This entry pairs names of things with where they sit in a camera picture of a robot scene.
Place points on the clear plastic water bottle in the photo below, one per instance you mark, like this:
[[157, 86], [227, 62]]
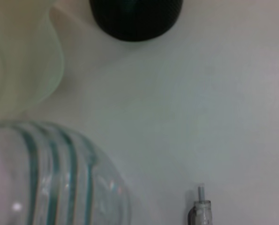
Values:
[[59, 182]]

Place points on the grey mechanical pen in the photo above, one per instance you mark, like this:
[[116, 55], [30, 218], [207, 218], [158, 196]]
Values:
[[201, 213]]

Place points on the black mesh pen holder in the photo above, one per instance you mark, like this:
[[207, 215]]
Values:
[[134, 18]]

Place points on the green glass fruit plate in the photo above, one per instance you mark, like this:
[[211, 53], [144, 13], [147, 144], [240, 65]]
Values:
[[24, 58]]

